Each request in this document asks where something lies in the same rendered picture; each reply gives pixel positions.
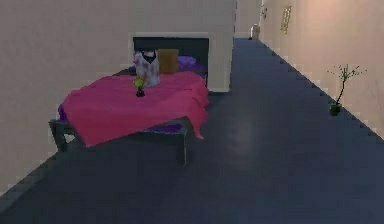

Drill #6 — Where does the yellow green alarm clock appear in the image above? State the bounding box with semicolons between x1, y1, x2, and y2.
132;76;148;98

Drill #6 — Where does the yellow framed wall picture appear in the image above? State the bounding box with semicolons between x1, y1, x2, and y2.
279;5;293;35

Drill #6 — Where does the purple pillow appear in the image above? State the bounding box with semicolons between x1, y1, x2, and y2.
177;55;198;67

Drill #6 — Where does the pink blanket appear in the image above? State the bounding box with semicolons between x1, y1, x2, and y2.
61;70;210;148

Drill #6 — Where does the brown cushion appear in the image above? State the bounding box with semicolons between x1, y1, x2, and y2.
157;48;180;75

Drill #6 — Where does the white pink patterned bag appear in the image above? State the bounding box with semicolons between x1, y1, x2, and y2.
133;49;161;88

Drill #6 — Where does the thin potted house plant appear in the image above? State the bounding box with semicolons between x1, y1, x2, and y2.
326;63;368;117

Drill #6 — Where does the beige bin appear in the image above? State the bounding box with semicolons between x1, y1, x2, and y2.
251;23;261;41

